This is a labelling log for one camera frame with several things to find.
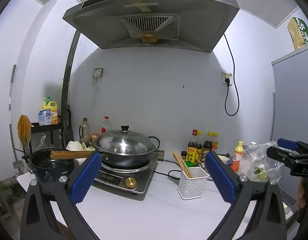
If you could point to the yellow detergent jug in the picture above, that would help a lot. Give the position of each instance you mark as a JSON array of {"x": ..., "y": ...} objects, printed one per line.
[{"x": 52, "y": 107}]

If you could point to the silver induction cooker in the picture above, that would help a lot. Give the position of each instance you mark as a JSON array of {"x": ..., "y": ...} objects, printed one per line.
[{"x": 113, "y": 180}]

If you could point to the red cap clear bottle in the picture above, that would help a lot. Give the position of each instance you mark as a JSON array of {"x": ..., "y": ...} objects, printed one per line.
[{"x": 106, "y": 125}]

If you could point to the wooden chopstick bundle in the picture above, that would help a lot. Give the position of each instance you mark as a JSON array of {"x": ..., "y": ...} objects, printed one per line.
[{"x": 182, "y": 164}]

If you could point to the black wok with handle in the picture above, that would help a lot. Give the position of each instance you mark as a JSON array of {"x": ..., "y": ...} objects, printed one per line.
[{"x": 108, "y": 158}]

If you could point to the orange squeeze bottle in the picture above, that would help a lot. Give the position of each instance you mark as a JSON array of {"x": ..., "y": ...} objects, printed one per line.
[{"x": 238, "y": 151}]

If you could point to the clear plastic bag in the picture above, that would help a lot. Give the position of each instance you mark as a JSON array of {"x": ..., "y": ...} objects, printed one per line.
[{"x": 257, "y": 166}]

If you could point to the old wall switch plate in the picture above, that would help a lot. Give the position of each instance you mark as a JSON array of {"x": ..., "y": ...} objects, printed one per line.
[{"x": 97, "y": 73}]

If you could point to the red cap sauce bottle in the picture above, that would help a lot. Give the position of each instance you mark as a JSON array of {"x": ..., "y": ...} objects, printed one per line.
[{"x": 191, "y": 150}]

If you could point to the wall socket with plug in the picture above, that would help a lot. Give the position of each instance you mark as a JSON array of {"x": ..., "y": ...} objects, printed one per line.
[{"x": 226, "y": 79}]

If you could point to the yellow cap soy bottle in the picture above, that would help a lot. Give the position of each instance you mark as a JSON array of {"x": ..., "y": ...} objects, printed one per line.
[{"x": 207, "y": 147}]

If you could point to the stainless steel wok lid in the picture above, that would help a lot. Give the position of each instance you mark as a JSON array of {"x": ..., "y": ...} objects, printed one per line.
[{"x": 124, "y": 141}]

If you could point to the small dark spice jar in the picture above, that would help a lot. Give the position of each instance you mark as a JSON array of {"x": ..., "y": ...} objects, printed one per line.
[{"x": 184, "y": 155}]

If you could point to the white plastic utensil basket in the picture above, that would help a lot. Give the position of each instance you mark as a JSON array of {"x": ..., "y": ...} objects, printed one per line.
[{"x": 192, "y": 188}]

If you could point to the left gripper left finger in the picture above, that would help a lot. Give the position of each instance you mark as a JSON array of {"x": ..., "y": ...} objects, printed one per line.
[{"x": 38, "y": 218}]

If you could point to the yellow cap amber bottle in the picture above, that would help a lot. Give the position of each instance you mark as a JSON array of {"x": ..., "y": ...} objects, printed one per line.
[{"x": 215, "y": 142}]

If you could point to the range hood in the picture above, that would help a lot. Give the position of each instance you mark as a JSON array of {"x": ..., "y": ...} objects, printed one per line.
[{"x": 183, "y": 24}]

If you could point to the blue white carton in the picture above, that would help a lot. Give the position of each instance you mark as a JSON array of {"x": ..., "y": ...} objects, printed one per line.
[{"x": 44, "y": 117}]

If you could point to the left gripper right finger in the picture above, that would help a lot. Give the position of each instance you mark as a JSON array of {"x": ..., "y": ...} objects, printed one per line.
[{"x": 268, "y": 218}]

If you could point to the blue bowl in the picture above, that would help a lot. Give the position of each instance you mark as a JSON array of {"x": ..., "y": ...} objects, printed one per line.
[{"x": 226, "y": 160}]

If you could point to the black wire shelf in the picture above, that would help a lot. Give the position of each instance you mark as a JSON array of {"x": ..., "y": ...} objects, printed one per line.
[{"x": 54, "y": 132}]

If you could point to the cabbage piece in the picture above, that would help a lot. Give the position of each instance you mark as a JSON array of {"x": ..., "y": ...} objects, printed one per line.
[{"x": 77, "y": 146}]

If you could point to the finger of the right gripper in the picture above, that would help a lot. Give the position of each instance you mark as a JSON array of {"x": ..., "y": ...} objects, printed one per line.
[{"x": 287, "y": 144}]

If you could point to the clear oil bottle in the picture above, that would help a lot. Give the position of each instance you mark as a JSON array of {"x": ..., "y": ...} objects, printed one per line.
[{"x": 85, "y": 132}]

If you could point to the brass cooker knob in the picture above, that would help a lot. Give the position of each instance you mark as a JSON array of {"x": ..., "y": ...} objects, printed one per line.
[{"x": 131, "y": 183}]

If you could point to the grey refrigerator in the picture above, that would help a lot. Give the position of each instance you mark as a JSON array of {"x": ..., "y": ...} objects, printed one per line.
[{"x": 291, "y": 96}]

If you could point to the onion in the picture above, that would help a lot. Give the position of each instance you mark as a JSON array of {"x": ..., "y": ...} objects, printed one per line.
[{"x": 94, "y": 136}]

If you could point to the green brown box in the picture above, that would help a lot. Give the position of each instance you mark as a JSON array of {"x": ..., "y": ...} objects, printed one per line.
[{"x": 298, "y": 31}]

